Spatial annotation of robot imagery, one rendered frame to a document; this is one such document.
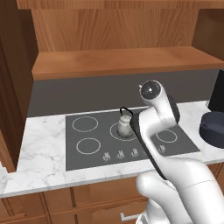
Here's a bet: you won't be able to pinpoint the dark grey hob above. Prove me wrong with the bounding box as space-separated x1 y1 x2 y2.
65 108 201 172

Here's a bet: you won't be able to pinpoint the wooden range hood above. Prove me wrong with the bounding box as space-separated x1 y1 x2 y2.
16 0 224 81

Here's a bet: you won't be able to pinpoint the dark wooden wall cabinet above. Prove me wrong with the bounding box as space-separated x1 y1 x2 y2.
191 8 224 62

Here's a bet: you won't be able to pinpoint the wooden drawer front with handle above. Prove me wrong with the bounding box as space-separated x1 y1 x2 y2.
76 199 151 224

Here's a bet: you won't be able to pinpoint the plain wooden drawer front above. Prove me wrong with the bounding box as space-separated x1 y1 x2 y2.
71 176 144 207

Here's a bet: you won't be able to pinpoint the pale grey kettle black handle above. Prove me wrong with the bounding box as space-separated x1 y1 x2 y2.
117 107 137 138

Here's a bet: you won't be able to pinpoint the black appliance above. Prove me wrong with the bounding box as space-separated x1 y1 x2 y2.
207 68 224 113

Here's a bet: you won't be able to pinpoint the wooden base cabinet panels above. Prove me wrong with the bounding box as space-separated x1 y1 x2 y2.
0 186 74 224

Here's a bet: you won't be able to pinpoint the silver drawer handle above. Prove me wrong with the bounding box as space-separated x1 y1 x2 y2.
119 212 142 221

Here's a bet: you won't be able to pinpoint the dark wooden cabinet door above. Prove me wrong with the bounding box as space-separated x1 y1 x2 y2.
0 0 39 173

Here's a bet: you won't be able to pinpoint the dark blue pot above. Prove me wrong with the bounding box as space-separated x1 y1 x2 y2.
199 111 224 149

